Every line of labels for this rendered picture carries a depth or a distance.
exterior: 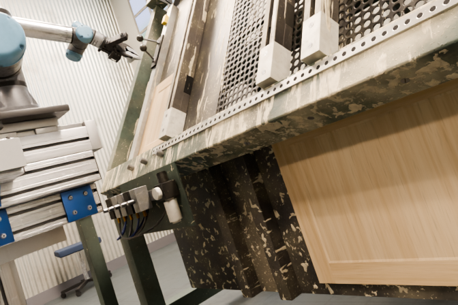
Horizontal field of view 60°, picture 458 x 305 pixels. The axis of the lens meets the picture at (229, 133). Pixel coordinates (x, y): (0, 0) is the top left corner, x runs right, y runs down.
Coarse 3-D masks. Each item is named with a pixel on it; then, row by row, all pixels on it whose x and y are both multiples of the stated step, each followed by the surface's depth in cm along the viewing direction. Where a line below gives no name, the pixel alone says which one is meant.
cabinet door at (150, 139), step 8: (168, 80) 188; (160, 88) 193; (168, 88) 185; (160, 96) 190; (152, 104) 194; (160, 104) 186; (152, 112) 190; (160, 112) 182; (152, 120) 187; (160, 120) 178; (144, 128) 190; (152, 128) 183; (160, 128) 175; (144, 136) 186; (152, 136) 179; (144, 144) 182; (152, 144) 174
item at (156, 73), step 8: (176, 8) 224; (176, 16) 222; (168, 24) 217; (168, 32) 216; (168, 40) 214; (160, 56) 208; (160, 64) 206; (152, 72) 206; (160, 72) 205; (152, 80) 201; (152, 88) 199; (152, 96) 198; (144, 104) 197; (144, 112) 193; (144, 120) 192; (136, 136) 189; (136, 144) 186; (136, 152) 184; (128, 160) 186
